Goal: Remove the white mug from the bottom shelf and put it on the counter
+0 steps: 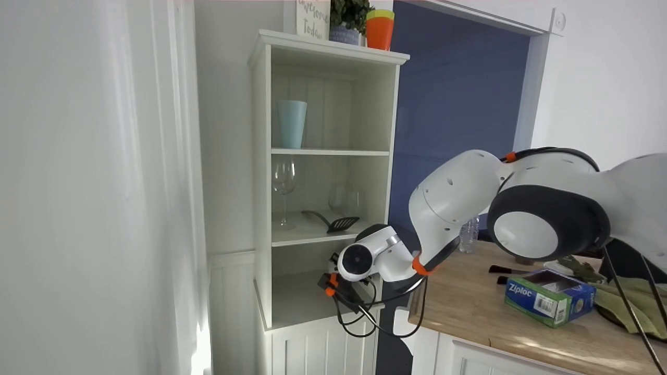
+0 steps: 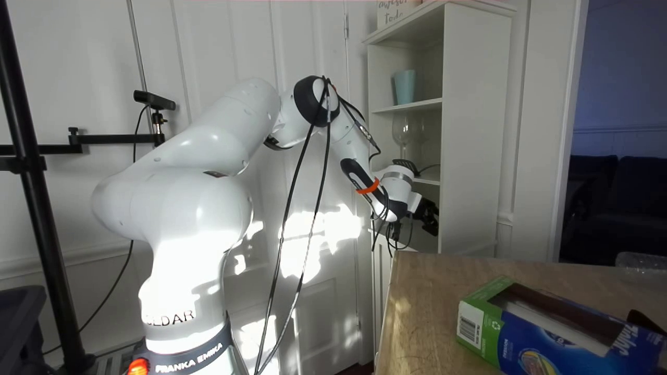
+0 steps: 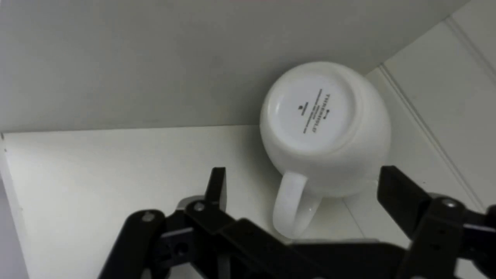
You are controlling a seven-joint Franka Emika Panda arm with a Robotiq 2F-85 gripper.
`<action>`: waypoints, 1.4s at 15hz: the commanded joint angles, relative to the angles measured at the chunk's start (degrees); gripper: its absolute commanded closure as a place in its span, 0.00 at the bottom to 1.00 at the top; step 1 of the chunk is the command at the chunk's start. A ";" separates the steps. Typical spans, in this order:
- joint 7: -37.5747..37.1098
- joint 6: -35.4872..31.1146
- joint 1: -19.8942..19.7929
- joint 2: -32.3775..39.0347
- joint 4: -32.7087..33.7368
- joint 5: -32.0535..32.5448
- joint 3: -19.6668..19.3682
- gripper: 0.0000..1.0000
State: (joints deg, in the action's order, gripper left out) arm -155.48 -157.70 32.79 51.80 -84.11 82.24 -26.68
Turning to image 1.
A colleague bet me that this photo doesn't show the white open shelf unit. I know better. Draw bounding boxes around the white open shelf unit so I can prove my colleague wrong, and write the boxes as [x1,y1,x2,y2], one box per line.
[247,28,413,333]

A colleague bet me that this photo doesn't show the clear wine glass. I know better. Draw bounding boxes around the clear wine glass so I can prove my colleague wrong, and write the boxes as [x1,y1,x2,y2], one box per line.
[270,158,299,231]

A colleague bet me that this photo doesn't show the white panelled door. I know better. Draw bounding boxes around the white panelled door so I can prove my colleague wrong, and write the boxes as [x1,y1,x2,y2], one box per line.
[256,315,391,375]

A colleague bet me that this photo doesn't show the white counter cabinet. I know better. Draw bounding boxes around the white counter cabinet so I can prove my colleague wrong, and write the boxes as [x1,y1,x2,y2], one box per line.
[394,322,586,375]

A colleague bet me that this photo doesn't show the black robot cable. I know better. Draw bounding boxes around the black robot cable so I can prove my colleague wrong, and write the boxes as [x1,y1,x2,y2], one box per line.
[330,274,432,342]

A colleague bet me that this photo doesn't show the white framed sign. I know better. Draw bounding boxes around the white framed sign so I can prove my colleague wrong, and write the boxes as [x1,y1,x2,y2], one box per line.
[293,0,333,42]

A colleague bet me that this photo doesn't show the clear glass tumbler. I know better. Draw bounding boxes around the clear glass tumbler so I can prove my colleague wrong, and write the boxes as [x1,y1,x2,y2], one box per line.
[327,183,365,218]

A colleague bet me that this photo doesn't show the potted green plant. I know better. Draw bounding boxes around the potted green plant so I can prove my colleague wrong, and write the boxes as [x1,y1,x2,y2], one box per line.
[327,0,374,49]

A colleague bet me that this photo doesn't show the black tongs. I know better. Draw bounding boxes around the black tongs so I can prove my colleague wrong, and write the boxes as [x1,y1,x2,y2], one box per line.
[485,263,535,288]

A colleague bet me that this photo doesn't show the green checkered cloth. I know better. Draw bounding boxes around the green checkered cloth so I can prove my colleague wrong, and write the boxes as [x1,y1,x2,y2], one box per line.
[557,252,667,342]

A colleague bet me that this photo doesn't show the white door frame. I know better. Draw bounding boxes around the white door frame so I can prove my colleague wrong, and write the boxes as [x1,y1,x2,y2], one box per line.
[389,0,569,169]

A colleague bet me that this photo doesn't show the small clear glass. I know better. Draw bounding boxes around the small clear glass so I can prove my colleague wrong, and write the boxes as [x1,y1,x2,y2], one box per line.
[457,214,483,257]

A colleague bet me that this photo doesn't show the orange plastic cup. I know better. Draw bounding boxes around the orange plastic cup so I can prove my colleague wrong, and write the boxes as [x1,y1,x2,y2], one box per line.
[362,8,396,53]

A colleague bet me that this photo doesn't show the green blue Ziploc box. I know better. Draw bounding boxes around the green blue Ziploc box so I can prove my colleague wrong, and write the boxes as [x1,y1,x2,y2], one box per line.
[503,268,598,330]

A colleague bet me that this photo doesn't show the black camera stand pole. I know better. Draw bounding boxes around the black camera stand pole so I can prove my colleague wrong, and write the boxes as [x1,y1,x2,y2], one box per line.
[372,278,416,375]

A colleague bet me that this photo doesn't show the teal plastic cup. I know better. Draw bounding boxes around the teal plastic cup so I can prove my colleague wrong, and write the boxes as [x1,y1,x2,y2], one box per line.
[277,97,309,151]

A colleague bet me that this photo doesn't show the black spatula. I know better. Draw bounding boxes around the black spatula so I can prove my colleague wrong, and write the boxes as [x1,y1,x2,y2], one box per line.
[299,208,362,235]

